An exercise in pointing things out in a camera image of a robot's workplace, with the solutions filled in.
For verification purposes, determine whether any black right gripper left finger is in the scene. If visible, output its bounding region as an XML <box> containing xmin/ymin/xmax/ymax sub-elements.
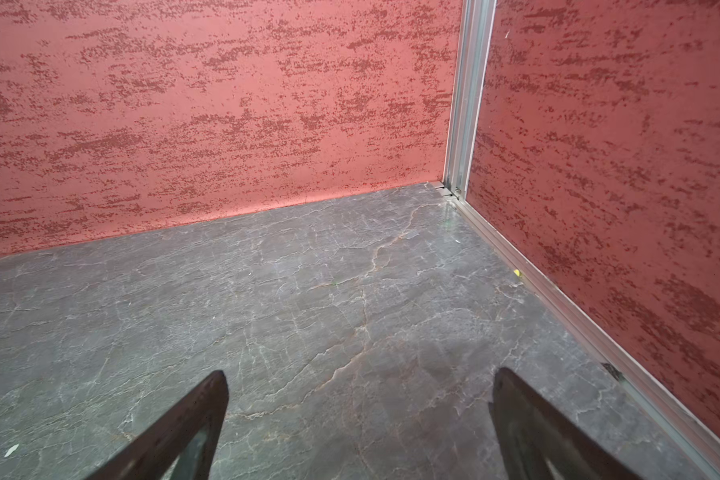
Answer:
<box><xmin>89</xmin><ymin>370</ymin><xmax>229</xmax><ymax>479</ymax></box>

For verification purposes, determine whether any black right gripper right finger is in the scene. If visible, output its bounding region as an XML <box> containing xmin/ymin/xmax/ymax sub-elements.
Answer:
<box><xmin>489</xmin><ymin>367</ymin><xmax>639</xmax><ymax>479</ymax></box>

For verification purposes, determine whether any aluminium right floor rail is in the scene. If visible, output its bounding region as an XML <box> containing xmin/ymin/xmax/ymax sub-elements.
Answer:
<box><xmin>450</xmin><ymin>197</ymin><xmax>720</xmax><ymax>479</ymax></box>

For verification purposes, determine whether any aluminium right corner post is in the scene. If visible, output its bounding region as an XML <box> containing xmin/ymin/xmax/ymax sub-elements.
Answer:
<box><xmin>442</xmin><ymin>0</ymin><xmax>497</xmax><ymax>201</ymax></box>

